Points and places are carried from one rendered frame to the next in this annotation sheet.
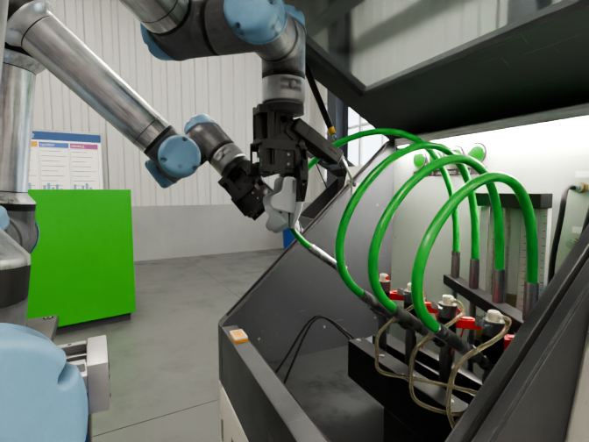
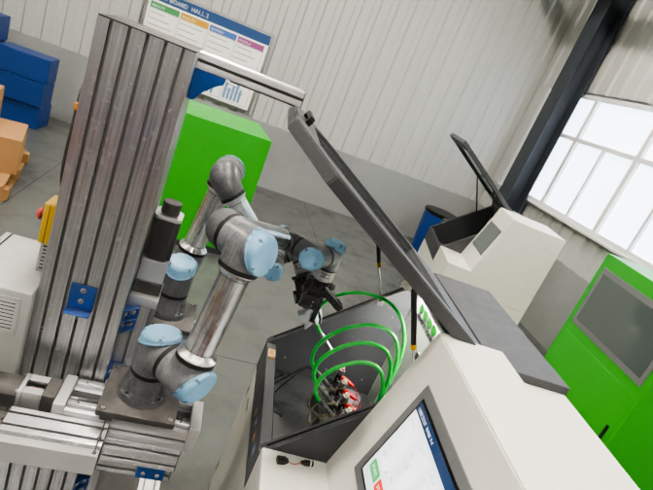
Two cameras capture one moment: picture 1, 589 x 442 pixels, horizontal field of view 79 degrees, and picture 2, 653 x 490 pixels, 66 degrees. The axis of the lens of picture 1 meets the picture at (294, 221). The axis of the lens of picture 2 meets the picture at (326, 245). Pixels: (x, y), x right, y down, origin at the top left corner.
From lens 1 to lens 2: 134 cm
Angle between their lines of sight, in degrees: 18
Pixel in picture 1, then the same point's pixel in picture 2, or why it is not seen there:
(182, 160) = (272, 275)
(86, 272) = not seen: hidden behind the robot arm
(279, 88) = (319, 275)
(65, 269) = (191, 192)
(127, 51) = not seen: outside the picture
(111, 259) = not seen: hidden behind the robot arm
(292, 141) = (316, 297)
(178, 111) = (364, 35)
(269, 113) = (312, 282)
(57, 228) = (199, 156)
